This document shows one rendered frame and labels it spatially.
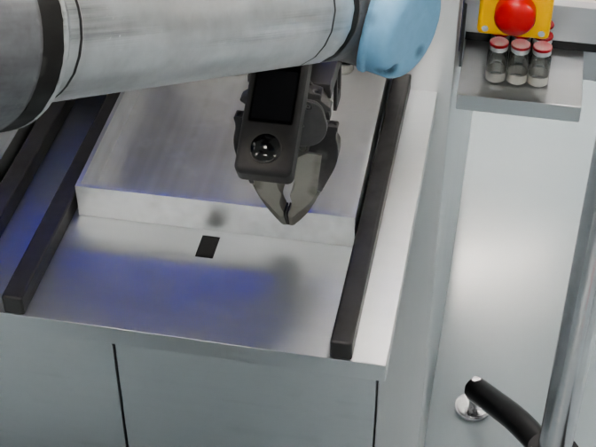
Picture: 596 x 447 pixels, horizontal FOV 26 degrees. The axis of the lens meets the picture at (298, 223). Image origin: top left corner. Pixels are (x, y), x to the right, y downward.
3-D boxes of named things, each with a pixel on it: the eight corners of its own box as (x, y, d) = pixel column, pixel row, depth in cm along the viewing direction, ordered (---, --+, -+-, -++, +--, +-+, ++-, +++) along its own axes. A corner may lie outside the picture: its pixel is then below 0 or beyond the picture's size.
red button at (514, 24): (494, 18, 129) (497, -18, 127) (534, 21, 129) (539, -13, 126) (491, 38, 127) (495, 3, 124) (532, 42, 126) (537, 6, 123)
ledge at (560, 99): (466, 39, 148) (468, 24, 146) (582, 50, 146) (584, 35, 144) (455, 109, 137) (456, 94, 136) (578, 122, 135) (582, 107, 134)
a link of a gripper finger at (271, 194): (298, 192, 120) (298, 109, 114) (286, 231, 116) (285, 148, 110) (265, 188, 121) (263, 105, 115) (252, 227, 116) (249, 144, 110)
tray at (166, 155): (169, 23, 146) (167, -4, 144) (397, 45, 143) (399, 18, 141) (79, 215, 121) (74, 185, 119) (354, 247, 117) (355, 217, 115)
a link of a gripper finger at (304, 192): (331, 195, 120) (333, 113, 114) (319, 236, 115) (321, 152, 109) (298, 192, 120) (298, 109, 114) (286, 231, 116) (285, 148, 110)
